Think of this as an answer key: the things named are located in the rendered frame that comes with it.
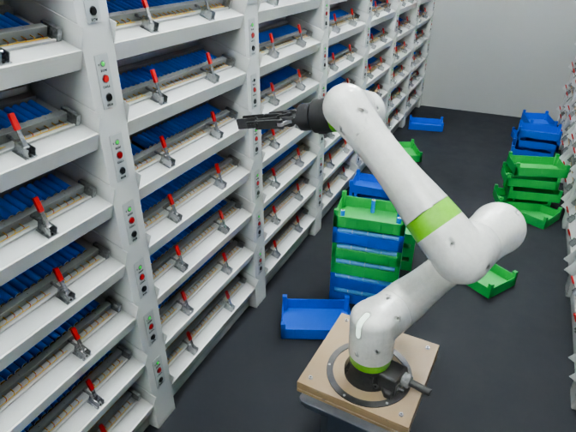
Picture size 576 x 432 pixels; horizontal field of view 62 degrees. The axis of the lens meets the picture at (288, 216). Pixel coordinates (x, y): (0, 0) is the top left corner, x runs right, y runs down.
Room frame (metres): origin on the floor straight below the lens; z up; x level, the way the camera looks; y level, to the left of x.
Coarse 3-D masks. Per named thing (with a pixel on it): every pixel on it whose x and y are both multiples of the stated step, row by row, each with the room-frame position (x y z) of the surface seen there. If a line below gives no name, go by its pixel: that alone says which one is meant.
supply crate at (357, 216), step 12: (348, 204) 1.95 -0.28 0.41; (360, 204) 1.94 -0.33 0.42; (384, 204) 1.91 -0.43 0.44; (336, 216) 1.77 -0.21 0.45; (348, 216) 1.85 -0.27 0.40; (360, 216) 1.85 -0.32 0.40; (372, 216) 1.85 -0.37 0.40; (384, 216) 1.85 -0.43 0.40; (396, 216) 1.85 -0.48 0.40; (348, 228) 1.76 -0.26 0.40; (360, 228) 1.74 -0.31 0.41; (372, 228) 1.73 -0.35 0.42; (384, 228) 1.71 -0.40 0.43; (396, 228) 1.70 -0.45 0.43
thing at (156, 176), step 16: (240, 112) 1.73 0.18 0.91; (208, 128) 1.60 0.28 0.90; (224, 128) 1.63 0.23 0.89; (192, 144) 1.47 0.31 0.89; (208, 144) 1.50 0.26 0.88; (224, 144) 1.57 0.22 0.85; (176, 160) 1.35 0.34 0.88; (192, 160) 1.40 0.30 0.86; (144, 176) 1.23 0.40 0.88; (160, 176) 1.25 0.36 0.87; (176, 176) 1.33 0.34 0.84; (144, 192) 1.20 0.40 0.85
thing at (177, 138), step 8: (224, 112) 1.69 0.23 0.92; (208, 120) 1.61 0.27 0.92; (192, 128) 1.52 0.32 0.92; (200, 128) 1.55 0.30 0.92; (176, 136) 1.44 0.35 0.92; (184, 136) 1.47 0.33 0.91; (192, 136) 1.49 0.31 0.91; (160, 144) 1.37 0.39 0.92; (168, 144) 1.39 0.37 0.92; (176, 144) 1.42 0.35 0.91; (144, 152) 1.31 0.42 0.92; (152, 152) 1.32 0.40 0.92; (160, 152) 1.37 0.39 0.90; (168, 152) 1.37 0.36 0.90; (136, 160) 1.26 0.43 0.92; (144, 160) 1.30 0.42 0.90; (152, 160) 1.30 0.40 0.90
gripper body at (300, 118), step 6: (300, 108) 1.27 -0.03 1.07; (306, 108) 1.26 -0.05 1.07; (294, 114) 1.30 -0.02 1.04; (300, 114) 1.26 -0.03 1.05; (306, 114) 1.25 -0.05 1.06; (288, 120) 1.26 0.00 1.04; (294, 120) 1.26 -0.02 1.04; (300, 120) 1.25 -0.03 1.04; (306, 120) 1.24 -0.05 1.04; (300, 126) 1.26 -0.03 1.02; (306, 126) 1.25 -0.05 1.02
